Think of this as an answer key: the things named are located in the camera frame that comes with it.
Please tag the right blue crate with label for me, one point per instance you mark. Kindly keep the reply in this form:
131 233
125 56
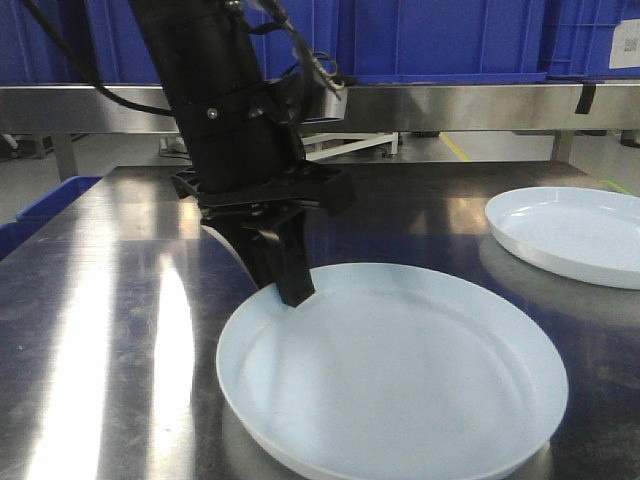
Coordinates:
577 39

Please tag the middle blue crate on shelf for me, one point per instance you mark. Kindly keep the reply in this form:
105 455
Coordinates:
469 42

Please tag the white paper label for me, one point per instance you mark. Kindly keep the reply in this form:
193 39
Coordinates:
625 45

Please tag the black tape strip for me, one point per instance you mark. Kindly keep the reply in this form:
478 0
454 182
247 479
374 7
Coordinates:
586 98

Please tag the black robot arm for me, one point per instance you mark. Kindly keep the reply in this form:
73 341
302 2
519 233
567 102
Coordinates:
210 43

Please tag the right steel shelf post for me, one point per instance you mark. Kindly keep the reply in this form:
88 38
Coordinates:
562 146

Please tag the steel shelf post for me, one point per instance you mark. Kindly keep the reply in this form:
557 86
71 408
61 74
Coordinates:
64 156
562 146

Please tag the blue crate on shelf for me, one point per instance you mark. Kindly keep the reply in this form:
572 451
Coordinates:
122 56
469 42

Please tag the left blue crate on shelf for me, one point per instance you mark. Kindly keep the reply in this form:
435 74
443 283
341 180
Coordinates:
122 56

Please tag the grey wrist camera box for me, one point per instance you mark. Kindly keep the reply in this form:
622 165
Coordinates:
328 103

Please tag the left steel shelf post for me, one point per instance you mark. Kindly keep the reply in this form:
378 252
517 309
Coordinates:
64 156

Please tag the blue bin beside table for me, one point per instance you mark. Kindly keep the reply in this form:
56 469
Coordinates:
36 215

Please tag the white metal frame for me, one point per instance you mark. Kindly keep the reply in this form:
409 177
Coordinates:
313 147

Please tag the light blue plate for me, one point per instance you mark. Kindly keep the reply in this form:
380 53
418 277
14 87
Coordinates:
583 234
392 372

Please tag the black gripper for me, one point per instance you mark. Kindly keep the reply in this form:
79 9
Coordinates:
241 143

